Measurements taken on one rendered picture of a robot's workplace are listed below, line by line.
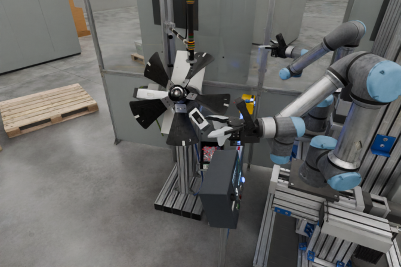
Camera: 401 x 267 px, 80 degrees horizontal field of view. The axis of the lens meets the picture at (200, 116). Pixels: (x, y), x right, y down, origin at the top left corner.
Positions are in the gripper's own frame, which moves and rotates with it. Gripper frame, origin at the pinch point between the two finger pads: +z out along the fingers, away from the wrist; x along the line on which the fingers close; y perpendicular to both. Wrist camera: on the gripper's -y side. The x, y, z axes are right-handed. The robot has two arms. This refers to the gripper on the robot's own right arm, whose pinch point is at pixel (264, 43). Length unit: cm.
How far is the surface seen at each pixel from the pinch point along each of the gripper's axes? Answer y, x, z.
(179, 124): 30, -84, 5
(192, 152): 99, -57, 37
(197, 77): 19, -44, 29
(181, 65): 13, -48, 45
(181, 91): 13, -73, 12
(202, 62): 0, -51, 13
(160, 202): 126, -105, 31
